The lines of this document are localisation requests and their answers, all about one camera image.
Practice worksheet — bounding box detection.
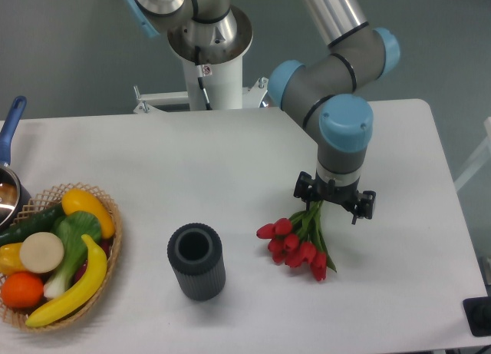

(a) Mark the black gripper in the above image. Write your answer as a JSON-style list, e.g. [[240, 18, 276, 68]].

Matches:
[[293, 171, 377, 225]]

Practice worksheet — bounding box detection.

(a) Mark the red tulip bouquet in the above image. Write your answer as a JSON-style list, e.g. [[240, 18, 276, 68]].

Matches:
[[256, 201, 337, 282]]

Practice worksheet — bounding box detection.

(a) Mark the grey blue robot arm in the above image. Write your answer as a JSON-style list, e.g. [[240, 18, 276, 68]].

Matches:
[[124, 0, 400, 220]]

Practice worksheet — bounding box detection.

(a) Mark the dark grey ribbed vase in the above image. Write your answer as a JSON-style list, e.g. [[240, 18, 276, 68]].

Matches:
[[167, 223, 226, 301]]

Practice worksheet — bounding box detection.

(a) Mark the black device at edge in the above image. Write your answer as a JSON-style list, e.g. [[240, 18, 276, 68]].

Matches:
[[463, 296, 491, 337]]

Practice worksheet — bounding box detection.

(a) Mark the yellow banana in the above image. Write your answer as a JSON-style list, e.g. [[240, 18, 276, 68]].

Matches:
[[25, 234, 107, 328]]

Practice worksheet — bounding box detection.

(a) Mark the yellow squash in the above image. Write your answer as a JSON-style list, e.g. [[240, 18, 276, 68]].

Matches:
[[61, 188, 115, 240]]

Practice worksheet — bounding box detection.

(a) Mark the green bok choy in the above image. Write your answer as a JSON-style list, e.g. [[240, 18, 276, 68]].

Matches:
[[44, 211, 101, 300]]

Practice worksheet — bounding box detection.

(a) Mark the green cucumber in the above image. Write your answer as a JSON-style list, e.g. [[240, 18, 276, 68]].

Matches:
[[1, 203, 65, 246]]

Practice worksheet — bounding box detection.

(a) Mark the beige round bun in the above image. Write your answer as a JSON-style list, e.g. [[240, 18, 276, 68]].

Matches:
[[19, 232, 64, 273]]

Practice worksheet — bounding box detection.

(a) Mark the orange fruit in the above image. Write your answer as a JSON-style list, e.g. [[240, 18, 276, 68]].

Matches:
[[1, 272, 44, 309]]

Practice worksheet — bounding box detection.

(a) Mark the yellow bell pepper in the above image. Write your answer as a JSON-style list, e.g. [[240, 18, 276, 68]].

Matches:
[[0, 243, 27, 276]]

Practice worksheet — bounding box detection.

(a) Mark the woven wicker basket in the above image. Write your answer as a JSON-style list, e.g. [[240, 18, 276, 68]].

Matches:
[[1, 183, 122, 332]]

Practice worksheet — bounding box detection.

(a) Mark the white frame at right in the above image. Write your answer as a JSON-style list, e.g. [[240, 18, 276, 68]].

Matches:
[[453, 117, 490, 192]]

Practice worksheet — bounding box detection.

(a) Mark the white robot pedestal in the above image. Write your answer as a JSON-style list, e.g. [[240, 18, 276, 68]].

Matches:
[[133, 5, 269, 113]]

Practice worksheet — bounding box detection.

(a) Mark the black cable on pedestal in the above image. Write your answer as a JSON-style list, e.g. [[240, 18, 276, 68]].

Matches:
[[193, 45, 213, 111]]

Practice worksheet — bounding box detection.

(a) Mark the blue handled saucepan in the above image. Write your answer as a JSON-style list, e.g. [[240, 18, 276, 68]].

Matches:
[[1, 95, 31, 232]]

